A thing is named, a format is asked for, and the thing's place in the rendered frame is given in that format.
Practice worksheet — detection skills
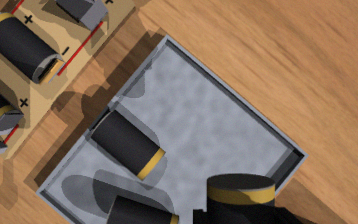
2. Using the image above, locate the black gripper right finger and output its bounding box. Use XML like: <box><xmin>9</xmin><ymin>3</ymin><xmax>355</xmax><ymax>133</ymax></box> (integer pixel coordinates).
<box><xmin>275</xmin><ymin>207</ymin><xmax>303</xmax><ymax>224</ymax></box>

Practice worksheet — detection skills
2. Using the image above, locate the grey square tray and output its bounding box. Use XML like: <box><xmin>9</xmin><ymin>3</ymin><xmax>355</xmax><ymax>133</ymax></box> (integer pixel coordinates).
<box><xmin>35</xmin><ymin>35</ymin><xmax>309</xmax><ymax>224</ymax></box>

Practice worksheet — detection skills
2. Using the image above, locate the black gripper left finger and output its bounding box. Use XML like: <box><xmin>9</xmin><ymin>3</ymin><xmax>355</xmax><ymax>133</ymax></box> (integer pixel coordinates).
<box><xmin>193</xmin><ymin>209</ymin><xmax>210</xmax><ymax>224</ymax></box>

